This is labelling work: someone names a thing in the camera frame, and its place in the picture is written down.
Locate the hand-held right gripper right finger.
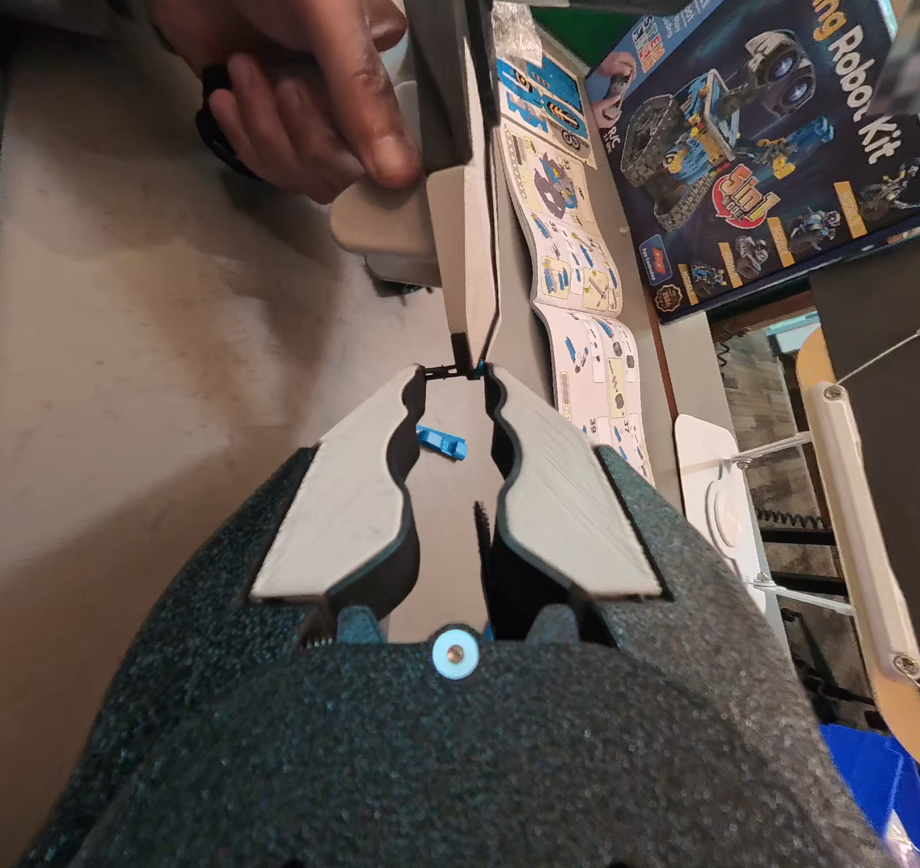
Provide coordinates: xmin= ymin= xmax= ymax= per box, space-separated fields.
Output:
xmin=473 ymin=365 xmax=664 ymax=642

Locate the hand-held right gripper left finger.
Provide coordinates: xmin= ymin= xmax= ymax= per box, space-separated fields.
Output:
xmin=248 ymin=363 xmax=426 ymax=625

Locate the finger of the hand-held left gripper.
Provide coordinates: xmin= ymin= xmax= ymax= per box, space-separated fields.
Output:
xmin=425 ymin=37 xmax=502 ymax=380

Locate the blue angled panel piece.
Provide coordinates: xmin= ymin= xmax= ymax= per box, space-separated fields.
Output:
xmin=414 ymin=423 xmax=468 ymax=462

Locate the grey desk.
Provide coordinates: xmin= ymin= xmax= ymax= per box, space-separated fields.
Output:
xmin=657 ymin=307 xmax=727 ymax=517
xmin=0 ymin=20 xmax=684 ymax=649

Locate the person's left hand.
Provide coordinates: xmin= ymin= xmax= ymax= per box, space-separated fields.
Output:
xmin=149 ymin=0 xmax=423 ymax=205

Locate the blue sticker sheet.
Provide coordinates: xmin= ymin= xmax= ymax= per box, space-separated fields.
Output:
xmin=494 ymin=56 xmax=599 ymax=170

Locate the clear bubble wrap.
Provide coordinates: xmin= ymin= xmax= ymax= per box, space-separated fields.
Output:
xmin=492 ymin=1 xmax=541 ymax=67

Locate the open instruction booklet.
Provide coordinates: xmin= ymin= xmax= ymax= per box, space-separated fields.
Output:
xmin=496 ymin=127 xmax=656 ymax=488

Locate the white folding stand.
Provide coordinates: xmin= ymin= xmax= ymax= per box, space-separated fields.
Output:
xmin=674 ymin=379 xmax=920 ymax=682

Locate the tan wooden board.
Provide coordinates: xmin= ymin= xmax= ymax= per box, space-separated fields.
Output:
xmin=794 ymin=325 xmax=920 ymax=740

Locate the dark blue toy box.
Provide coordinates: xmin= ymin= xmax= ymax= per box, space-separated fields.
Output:
xmin=584 ymin=0 xmax=920 ymax=326

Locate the black flat device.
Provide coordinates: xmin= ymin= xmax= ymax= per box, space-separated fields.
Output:
xmin=808 ymin=250 xmax=920 ymax=545

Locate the blue plastic bin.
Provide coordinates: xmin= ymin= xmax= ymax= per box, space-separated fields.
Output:
xmin=819 ymin=723 xmax=920 ymax=851

